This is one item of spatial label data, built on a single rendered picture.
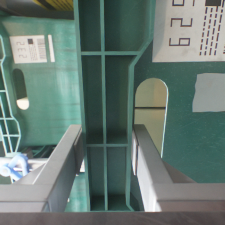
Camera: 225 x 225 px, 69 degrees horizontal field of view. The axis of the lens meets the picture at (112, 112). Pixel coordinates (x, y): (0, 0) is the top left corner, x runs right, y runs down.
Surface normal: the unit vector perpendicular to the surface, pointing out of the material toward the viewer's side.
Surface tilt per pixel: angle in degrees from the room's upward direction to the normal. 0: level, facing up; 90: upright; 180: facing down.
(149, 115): 92
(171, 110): 96
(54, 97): 96
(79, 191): 98
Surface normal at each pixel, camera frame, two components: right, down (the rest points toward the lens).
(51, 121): 0.00, 0.30
